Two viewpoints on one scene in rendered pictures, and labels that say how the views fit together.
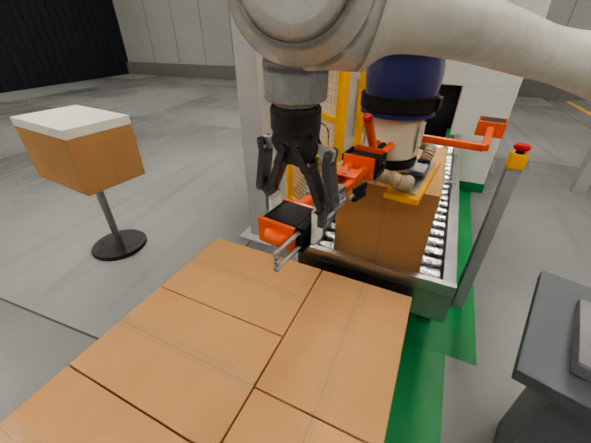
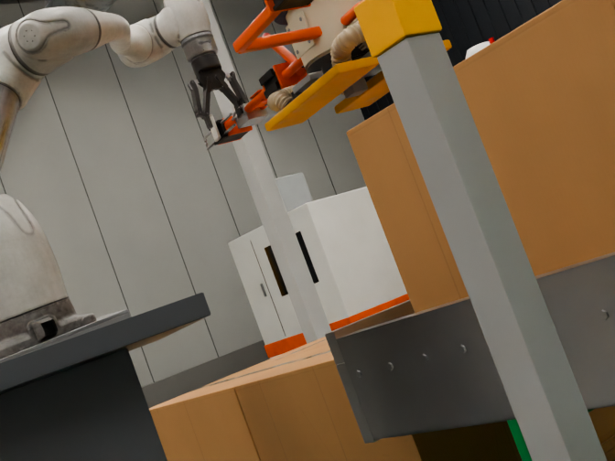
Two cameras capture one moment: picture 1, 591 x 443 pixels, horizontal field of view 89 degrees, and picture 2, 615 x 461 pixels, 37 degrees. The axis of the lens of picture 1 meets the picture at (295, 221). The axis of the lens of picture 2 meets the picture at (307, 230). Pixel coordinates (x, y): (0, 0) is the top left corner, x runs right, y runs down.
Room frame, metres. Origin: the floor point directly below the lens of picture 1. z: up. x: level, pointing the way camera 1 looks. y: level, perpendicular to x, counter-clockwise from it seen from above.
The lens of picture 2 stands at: (1.69, -2.12, 0.67)
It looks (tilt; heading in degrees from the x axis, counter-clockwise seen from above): 4 degrees up; 118
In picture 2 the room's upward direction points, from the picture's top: 20 degrees counter-clockwise
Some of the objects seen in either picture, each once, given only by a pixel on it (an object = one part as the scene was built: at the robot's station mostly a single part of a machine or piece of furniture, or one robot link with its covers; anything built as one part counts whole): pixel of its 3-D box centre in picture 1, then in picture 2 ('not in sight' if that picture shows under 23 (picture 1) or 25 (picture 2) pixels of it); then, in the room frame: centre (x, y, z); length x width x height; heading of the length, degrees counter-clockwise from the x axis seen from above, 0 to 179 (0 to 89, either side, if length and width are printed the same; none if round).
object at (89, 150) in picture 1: (82, 147); not in sight; (1.95, 1.41, 0.82); 0.60 x 0.40 x 0.40; 60
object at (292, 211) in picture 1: (288, 223); (231, 128); (0.46, 0.01, 1.19); 0.08 x 0.07 x 0.05; 148
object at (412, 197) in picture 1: (415, 173); (316, 89); (0.91, -0.39, 1.08); 0.34 x 0.10 x 0.05; 148
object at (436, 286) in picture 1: (369, 266); (462, 294); (1.03, -0.33, 0.58); 0.70 x 0.03 x 0.06; 65
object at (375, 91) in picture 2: not in sight; (386, 72); (1.01, -0.23, 1.08); 0.34 x 0.10 x 0.05; 148
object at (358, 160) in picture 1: (363, 162); (285, 80); (0.75, -0.18, 1.19); 0.10 x 0.08 x 0.06; 58
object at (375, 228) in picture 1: (391, 198); (571, 157); (1.36, -0.49, 0.75); 0.60 x 0.40 x 0.40; 155
